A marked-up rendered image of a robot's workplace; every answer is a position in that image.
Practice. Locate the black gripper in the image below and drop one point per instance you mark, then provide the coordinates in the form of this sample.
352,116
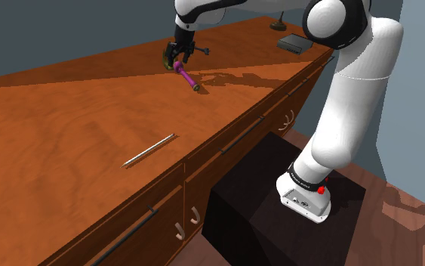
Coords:
183,37

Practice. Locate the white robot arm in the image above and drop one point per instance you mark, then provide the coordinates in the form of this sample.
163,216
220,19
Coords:
352,110

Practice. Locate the small black rod-shaped thing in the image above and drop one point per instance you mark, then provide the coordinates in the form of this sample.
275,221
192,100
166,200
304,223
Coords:
202,50

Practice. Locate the dark bell-shaped thing with stem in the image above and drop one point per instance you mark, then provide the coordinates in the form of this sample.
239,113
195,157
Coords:
278,25

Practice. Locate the silver pen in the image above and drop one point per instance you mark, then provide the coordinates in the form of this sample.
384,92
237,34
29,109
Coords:
148,150

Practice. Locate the dark grey flat box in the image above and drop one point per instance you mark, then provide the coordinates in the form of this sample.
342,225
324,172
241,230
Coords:
295,43

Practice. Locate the brown wooden desk with drawers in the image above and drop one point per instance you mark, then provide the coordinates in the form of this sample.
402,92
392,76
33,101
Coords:
68,121

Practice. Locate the black robot stand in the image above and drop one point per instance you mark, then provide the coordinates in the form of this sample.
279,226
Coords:
241,191

